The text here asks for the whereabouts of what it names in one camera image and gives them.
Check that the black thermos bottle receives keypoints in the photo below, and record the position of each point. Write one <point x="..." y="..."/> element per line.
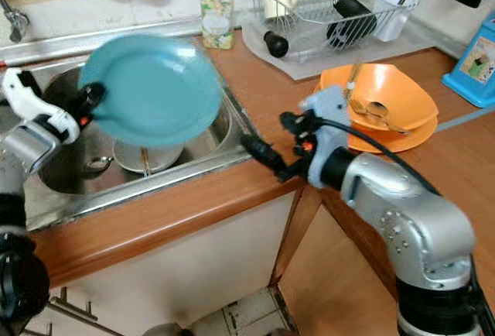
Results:
<point x="352" y="9"/>

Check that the metal spoon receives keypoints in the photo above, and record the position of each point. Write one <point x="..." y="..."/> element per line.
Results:
<point x="377" y="110"/>
<point x="99" y="164"/>

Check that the white ceramic bowl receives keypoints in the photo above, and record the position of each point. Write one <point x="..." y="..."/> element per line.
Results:
<point x="162" y="159"/>

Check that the blue printed box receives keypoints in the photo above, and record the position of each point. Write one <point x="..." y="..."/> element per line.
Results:
<point x="472" y="69"/>

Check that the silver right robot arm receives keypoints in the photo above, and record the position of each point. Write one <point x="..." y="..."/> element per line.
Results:
<point x="418" y="228"/>

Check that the grey drip tray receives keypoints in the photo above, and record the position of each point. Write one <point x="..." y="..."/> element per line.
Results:
<point x="425" y="53"/>

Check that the stainless steel sink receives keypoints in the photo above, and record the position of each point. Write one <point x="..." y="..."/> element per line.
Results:
<point x="213" y="138"/>

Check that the floral soap pump bottle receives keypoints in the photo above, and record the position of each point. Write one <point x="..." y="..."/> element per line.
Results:
<point x="216" y="22"/>

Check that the white cabinet orange countertop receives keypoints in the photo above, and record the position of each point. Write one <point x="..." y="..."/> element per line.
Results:
<point x="186" y="228"/>

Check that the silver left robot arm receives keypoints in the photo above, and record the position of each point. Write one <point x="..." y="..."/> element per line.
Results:
<point x="19" y="258"/>

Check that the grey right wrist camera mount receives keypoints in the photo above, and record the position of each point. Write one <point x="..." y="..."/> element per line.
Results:
<point x="323" y="135"/>

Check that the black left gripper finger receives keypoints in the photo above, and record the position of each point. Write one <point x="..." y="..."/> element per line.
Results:
<point x="94" y="96"/>

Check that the teal plate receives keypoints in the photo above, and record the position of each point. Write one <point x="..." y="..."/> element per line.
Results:
<point x="155" y="88"/>

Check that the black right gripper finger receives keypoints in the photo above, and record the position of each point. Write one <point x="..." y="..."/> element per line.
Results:
<point x="263" y="151"/>
<point x="298" y="122"/>

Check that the wooden chopstick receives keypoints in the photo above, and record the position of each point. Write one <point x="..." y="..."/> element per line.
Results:
<point x="145" y="162"/>
<point x="355" y="75"/>

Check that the white plastic utensil cup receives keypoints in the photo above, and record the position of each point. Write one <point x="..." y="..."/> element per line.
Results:
<point x="391" y="15"/>

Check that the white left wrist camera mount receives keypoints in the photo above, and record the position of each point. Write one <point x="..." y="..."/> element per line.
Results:
<point x="39" y="104"/>

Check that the orange plastic plate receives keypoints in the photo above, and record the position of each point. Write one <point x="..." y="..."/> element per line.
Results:
<point x="418" y="138"/>

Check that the chrome sink faucet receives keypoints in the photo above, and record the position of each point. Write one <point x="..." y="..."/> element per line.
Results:
<point x="14" y="25"/>

